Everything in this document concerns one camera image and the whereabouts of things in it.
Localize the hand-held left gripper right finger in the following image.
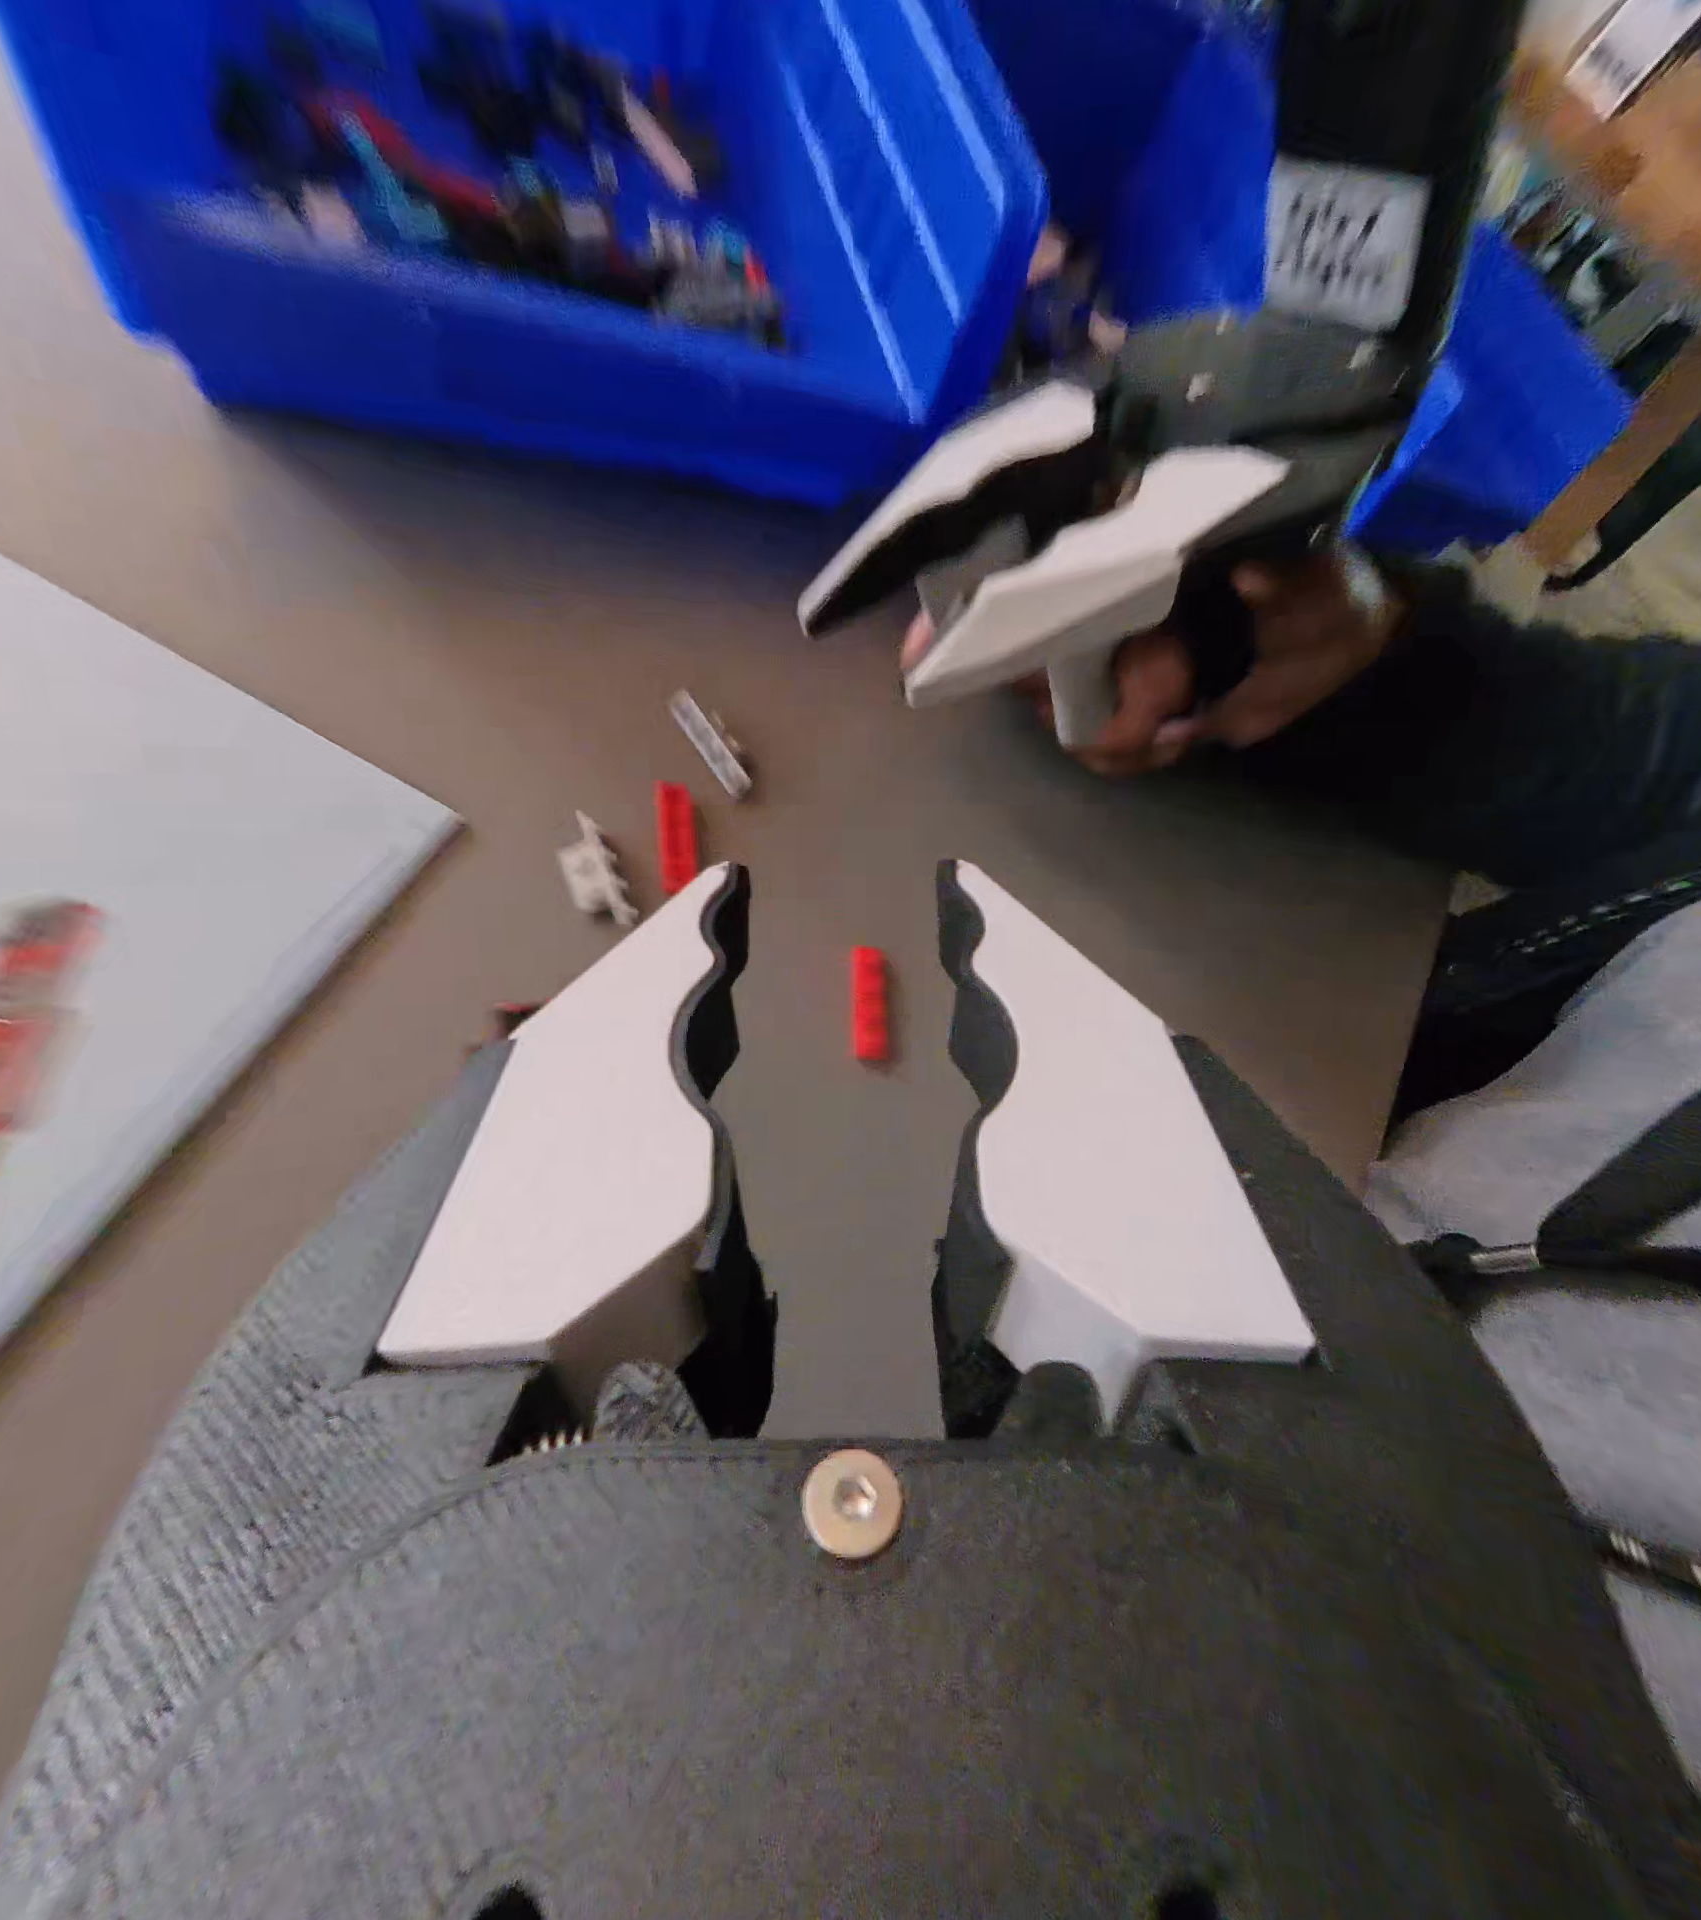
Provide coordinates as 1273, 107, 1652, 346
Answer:
932, 857, 1317, 1440

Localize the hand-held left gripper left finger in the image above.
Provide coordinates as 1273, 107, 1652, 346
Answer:
376, 861, 777, 1442

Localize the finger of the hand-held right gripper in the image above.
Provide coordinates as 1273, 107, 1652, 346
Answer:
903, 445, 1294, 711
797, 382, 1107, 640

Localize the blue plastic bin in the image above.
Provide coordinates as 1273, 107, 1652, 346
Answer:
1390, 223, 1638, 558
0, 0, 1050, 504
971, 0, 1466, 549

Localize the grey bracket toy brick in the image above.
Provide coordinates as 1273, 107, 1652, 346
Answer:
557, 810, 642, 928
667, 690, 756, 801

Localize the person's right forearm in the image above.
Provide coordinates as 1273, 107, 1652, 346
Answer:
1211, 554, 1701, 902

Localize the person's right hand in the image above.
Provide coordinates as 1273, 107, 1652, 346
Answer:
1052, 545, 1399, 780

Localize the person's black hoodie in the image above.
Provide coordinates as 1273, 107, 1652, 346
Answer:
1390, 840, 1701, 1112

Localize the wooden workbench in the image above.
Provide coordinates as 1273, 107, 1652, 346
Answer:
1510, 44, 1701, 580

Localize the open instruction booklet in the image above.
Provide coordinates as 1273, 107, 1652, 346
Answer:
0, 502, 465, 1463

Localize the black strap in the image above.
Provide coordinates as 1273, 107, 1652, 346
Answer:
1404, 1003, 1701, 1307

